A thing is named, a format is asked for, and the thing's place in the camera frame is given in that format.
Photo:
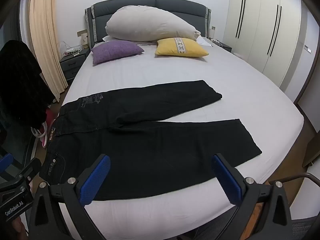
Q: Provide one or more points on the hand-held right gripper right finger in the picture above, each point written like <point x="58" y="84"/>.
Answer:
<point x="227" y="182"/>

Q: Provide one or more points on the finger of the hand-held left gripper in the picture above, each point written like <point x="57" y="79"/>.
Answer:
<point x="5" y="162"/>
<point x="30" y="168"/>

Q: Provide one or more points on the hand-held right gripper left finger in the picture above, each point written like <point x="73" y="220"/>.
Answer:
<point x="96" y="180"/>

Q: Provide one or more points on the black pants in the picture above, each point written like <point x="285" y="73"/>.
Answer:
<point x="150" y="150"/>

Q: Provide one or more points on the white striped slipper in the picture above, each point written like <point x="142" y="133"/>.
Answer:
<point x="41" y="131"/>

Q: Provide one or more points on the pink slipper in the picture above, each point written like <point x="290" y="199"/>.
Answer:
<point x="48" y="122"/>

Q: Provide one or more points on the black hanging garment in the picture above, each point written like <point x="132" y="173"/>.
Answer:
<point x="20" y="85"/>

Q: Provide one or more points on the dark grey nightstand with drawers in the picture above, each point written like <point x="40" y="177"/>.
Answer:
<point x="72" y="66"/>

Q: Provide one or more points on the bed with white sheet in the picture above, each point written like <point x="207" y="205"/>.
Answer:
<point x="175" y="67"/>

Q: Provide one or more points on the cream curtain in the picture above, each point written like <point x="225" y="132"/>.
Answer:
<point x="46" y="42"/>

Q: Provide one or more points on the purple cushion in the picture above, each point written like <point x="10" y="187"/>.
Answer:
<point x="115" y="51"/>

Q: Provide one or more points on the beige paper bag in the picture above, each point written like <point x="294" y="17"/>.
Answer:
<point x="83" y="40"/>

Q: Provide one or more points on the white pillow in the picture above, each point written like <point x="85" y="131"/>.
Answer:
<point x="108" y="39"/>

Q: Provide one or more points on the white folded cloth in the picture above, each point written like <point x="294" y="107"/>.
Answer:
<point x="205" y="42"/>

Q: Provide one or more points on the yellow cushion with patterned band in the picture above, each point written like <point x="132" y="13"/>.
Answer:
<point x="180" y="47"/>

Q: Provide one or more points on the large beige pillow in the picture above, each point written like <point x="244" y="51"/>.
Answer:
<point x="147" y="25"/>

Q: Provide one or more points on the dark grey padded headboard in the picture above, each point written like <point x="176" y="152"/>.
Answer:
<point x="170" y="6"/>

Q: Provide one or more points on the white wall switch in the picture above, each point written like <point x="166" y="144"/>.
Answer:
<point x="308" y="49"/>

